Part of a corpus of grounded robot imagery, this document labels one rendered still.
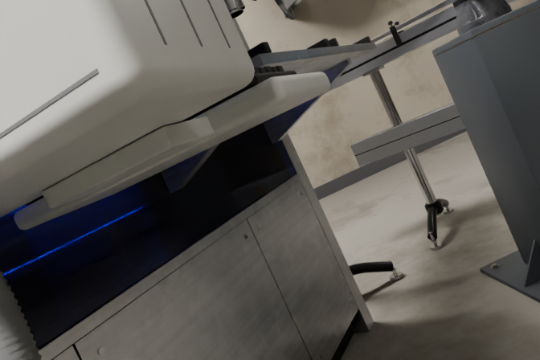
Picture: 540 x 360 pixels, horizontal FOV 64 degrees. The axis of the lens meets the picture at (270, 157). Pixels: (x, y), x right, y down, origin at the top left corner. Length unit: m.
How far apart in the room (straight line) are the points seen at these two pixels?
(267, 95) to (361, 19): 4.14
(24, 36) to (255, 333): 0.94
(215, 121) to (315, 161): 3.83
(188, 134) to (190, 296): 0.61
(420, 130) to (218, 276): 1.34
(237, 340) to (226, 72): 0.82
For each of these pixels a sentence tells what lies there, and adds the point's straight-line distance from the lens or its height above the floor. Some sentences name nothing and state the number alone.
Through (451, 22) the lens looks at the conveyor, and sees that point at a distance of 2.05.
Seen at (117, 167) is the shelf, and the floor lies 0.78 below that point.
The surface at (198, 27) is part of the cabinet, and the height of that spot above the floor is 0.85.
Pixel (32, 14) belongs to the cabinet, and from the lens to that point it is 0.30.
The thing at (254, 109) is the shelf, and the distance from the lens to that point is 0.44.
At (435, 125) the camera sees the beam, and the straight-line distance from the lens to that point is 2.11.
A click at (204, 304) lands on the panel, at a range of 1.02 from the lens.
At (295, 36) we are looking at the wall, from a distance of 4.39.
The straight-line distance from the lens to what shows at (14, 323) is 0.52.
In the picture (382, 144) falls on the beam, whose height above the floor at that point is 0.50.
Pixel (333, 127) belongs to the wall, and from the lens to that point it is 4.32.
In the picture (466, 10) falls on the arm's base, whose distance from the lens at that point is 1.45.
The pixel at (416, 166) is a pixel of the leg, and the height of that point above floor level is 0.33.
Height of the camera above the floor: 0.75
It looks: 2 degrees down
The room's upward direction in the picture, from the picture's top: 25 degrees counter-clockwise
